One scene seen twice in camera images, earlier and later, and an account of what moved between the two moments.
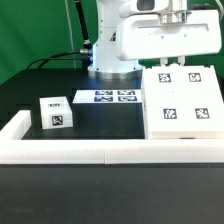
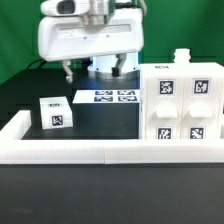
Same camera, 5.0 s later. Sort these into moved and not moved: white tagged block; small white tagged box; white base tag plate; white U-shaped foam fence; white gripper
Moved: white gripper; white tagged block
Not moved: small white tagged box; white base tag plate; white U-shaped foam fence
